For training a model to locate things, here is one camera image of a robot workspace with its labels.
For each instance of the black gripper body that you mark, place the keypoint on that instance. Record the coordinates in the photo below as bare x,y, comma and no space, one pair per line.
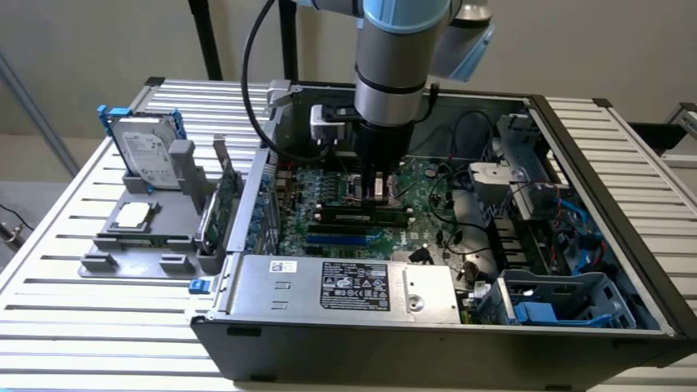
384,143

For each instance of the green RAM stick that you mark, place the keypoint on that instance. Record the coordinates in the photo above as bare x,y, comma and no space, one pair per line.
343,215

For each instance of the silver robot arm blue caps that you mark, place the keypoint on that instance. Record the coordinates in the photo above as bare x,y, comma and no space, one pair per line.
389,61

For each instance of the black empty RAM slot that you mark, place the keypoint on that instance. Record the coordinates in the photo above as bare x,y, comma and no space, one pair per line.
337,228

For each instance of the blue expansion slot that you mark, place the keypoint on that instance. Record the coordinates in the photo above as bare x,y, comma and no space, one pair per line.
335,240

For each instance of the CPU socket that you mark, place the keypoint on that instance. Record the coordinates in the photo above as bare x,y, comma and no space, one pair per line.
348,183

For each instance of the green motherboard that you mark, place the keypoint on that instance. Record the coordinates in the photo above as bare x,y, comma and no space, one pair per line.
403,232

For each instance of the grey plastic fan shroud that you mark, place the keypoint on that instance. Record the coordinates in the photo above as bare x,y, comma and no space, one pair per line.
489,179

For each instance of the silver metal drive cage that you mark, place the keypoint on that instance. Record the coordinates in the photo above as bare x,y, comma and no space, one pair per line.
523,163

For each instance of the green graphics card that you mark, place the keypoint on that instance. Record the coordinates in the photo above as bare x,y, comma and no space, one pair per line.
220,204

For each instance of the silver power supply unit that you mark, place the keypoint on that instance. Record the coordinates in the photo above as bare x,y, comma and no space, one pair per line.
293,294

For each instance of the black stand pole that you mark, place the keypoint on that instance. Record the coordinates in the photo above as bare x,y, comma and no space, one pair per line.
288,41
209,41

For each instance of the grey parts rack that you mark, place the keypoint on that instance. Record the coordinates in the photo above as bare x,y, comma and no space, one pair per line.
163,216

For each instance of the blue case latch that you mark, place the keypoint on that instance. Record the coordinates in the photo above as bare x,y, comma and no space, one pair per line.
199,285

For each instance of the black open PC case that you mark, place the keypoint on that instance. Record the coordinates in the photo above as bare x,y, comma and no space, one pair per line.
381,351

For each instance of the silver hard disk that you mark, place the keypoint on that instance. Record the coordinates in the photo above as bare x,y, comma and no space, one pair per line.
144,155

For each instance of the silver CPU chip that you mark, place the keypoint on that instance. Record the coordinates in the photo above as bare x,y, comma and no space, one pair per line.
134,214

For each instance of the grey disk bay blue clips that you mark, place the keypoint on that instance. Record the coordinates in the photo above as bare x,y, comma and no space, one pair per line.
572,294

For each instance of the blue disk caddy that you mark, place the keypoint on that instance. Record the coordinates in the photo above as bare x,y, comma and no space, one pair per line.
106,118

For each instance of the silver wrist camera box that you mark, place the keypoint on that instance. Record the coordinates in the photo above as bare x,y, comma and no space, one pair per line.
327,122

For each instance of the slanted aluminium frame bar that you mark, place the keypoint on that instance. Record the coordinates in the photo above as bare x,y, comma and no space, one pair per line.
32,106

